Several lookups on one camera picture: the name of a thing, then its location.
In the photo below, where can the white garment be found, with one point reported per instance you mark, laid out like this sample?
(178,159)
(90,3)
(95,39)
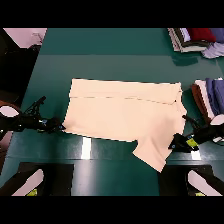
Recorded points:
(204,96)

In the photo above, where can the beige garment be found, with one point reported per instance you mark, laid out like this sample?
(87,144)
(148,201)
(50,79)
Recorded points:
(174,39)

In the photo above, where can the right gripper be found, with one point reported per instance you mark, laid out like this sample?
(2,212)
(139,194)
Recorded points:
(180,142)

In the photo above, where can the brown garment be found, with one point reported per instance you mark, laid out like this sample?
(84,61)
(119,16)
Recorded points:
(198,100)

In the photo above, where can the red garment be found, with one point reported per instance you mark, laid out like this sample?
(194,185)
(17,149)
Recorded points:
(202,34)

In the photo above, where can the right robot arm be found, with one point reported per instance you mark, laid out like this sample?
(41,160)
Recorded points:
(206,130)

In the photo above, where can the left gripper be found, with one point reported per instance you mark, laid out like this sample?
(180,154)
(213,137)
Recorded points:
(52,124)

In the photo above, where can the peach T-shirt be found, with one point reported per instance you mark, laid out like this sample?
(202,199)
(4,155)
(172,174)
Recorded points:
(123,110)

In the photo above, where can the lavender garment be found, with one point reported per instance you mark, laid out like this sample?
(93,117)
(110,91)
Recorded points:
(214,50)

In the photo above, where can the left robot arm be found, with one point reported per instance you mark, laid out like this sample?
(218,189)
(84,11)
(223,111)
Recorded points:
(13,122)

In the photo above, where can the blue garment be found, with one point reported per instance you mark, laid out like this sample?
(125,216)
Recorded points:
(216,96)
(218,34)

